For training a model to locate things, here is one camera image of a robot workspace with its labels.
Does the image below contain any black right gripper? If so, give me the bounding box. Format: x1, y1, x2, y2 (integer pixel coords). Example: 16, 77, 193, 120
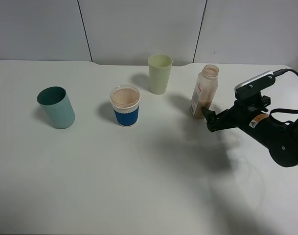
201, 94, 288, 147

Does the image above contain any clear plastic drink bottle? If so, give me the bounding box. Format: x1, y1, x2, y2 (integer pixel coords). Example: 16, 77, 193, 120
190, 64, 219, 119

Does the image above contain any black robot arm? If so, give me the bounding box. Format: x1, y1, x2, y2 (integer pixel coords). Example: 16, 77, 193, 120
202, 94, 298, 167

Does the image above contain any cream plastic cup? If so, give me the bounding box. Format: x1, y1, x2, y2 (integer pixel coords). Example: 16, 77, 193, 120
148, 54, 173, 95

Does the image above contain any blue sleeved clear cup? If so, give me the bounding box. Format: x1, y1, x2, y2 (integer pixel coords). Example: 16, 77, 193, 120
110, 85, 140, 127

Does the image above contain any teal plastic cup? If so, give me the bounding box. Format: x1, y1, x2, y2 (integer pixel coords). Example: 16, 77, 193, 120
37, 86, 75, 129

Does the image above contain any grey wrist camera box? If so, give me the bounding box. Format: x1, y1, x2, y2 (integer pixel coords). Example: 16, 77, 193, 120
234, 71, 275, 100

